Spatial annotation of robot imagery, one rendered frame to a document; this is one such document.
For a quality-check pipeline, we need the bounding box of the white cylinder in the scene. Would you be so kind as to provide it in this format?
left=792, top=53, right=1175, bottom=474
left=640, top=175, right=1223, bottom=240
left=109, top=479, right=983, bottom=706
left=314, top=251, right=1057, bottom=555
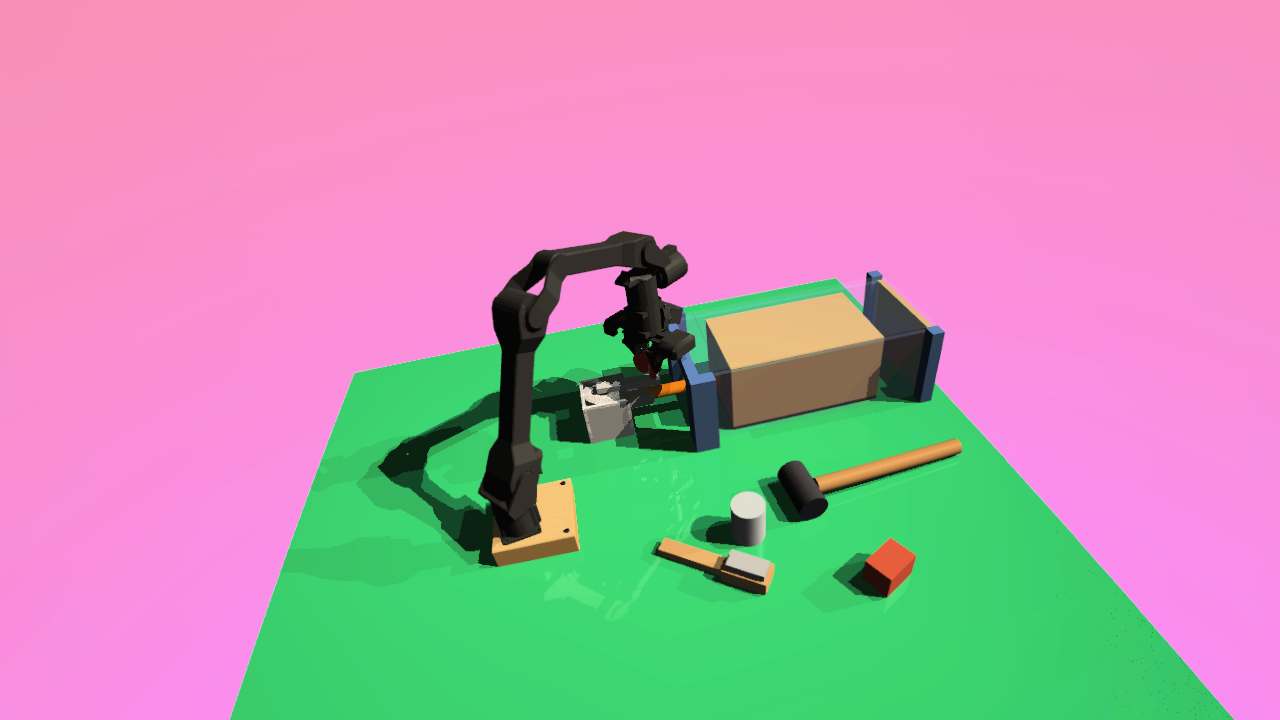
left=730, top=492, right=765, bottom=547

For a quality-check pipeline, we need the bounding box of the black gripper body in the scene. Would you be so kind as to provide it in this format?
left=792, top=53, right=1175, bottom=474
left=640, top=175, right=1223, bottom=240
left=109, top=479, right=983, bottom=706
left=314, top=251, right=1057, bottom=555
left=603, top=297, right=696, bottom=361

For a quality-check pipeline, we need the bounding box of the black mallet with orange handle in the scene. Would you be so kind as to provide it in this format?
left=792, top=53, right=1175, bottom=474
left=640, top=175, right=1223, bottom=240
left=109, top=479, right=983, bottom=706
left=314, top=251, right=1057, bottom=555
left=777, top=438, right=963, bottom=520

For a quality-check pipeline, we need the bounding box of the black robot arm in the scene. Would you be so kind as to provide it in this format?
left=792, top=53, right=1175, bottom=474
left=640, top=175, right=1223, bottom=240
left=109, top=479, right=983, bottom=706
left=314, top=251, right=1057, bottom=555
left=477, top=231, right=689, bottom=544

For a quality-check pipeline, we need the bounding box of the blue flat bar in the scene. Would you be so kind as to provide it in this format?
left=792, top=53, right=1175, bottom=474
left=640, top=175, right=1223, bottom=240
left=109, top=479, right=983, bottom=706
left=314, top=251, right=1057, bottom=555
left=667, top=354, right=708, bottom=454

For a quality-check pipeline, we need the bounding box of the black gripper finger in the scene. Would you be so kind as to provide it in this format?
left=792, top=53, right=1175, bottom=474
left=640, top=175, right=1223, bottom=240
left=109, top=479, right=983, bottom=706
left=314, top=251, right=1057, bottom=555
left=645, top=347, right=664, bottom=374
left=622, top=338, right=650, bottom=355

